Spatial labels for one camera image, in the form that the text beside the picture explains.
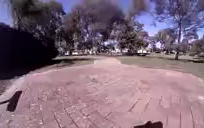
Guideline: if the dark fence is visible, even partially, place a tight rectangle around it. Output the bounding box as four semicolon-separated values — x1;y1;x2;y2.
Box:
0;22;59;82

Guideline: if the group of trees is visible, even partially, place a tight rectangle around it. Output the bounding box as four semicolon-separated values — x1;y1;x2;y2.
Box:
8;0;178;57

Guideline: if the red brick path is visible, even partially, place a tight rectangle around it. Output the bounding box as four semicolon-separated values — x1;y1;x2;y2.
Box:
0;57;204;128

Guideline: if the robot's own part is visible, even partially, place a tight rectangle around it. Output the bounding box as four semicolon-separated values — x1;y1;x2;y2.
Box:
133;120;164;128

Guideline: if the pale concrete kerb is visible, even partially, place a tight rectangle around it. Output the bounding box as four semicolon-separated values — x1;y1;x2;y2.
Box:
0;74;28;109

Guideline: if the dry grass lawn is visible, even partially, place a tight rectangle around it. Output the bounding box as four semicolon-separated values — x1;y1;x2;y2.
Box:
52;54;103;67
117;53;204;84

